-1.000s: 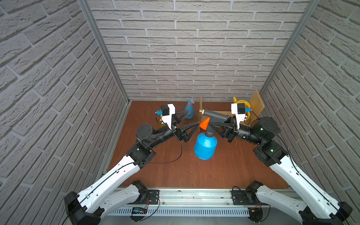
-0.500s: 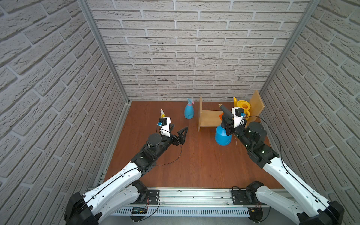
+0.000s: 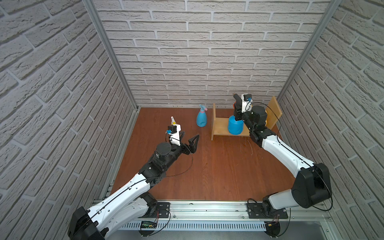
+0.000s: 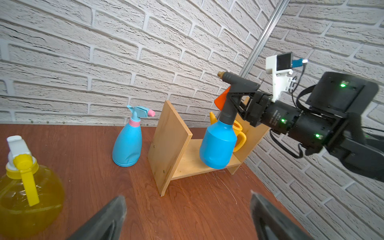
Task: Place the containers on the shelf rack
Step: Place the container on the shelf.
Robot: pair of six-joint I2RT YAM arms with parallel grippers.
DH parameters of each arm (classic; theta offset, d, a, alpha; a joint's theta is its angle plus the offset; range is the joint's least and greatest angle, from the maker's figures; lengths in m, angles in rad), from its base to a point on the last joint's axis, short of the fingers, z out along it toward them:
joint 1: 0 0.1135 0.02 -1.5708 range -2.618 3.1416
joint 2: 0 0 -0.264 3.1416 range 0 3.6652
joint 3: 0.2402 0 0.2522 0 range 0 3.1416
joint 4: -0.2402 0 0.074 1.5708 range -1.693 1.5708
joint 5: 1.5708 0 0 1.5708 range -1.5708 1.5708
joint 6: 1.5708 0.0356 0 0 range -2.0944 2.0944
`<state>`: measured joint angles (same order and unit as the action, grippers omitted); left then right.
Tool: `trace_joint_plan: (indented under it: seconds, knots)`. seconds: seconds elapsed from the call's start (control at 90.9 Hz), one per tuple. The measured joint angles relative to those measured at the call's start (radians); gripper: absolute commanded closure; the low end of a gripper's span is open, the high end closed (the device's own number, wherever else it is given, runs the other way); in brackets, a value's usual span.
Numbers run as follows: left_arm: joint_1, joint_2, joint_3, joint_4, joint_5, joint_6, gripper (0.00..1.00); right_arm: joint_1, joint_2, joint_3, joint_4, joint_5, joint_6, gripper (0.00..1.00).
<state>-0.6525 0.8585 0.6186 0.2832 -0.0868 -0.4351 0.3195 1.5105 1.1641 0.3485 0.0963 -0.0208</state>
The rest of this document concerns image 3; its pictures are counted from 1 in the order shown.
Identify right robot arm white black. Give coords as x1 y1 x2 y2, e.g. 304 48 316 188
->
234 103 333 216

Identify left aluminium corner post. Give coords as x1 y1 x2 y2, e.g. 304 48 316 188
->
83 0 140 112

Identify black round connector box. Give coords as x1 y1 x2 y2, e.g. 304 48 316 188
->
265 222 281 238

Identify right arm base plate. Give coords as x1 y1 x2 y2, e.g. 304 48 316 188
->
246 202 289 220

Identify wooden shelf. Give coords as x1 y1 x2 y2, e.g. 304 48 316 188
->
211 97 283 140

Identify green circuit board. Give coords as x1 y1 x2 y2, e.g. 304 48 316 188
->
140 221 158 230

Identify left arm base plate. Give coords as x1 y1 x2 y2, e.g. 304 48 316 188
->
143 202 171 219

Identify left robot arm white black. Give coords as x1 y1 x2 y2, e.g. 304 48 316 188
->
68 135 200 240

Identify blue pressure sprayer black handle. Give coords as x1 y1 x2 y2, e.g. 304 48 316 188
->
228 94 244 135

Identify right aluminium corner post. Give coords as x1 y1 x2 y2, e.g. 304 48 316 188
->
277 0 342 103

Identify aluminium corner post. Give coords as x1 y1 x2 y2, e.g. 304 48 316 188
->
277 0 342 103
83 0 140 112

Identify small blue spray bottle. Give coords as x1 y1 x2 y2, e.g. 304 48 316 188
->
196 105 208 128

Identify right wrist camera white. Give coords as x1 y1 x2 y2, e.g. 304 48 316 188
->
241 94 253 113

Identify aluminium mounting rail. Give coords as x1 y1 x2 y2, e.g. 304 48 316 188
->
119 201 332 236

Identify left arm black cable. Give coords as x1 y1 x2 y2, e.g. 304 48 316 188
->
74 131 195 235

